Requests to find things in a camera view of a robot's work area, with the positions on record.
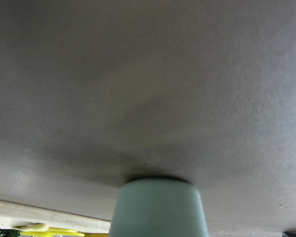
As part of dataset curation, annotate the green cup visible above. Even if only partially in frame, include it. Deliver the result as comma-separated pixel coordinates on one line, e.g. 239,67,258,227
109,178,209,237

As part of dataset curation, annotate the yellow plastic knife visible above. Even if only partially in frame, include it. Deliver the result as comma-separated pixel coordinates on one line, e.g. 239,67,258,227
20,228,85,237

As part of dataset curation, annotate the lemon slice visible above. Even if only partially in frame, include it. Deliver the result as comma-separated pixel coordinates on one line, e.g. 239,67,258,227
11,223,49,232

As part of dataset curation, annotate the wooden cutting board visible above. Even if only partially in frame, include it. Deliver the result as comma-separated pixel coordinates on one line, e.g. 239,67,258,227
0,200,111,233

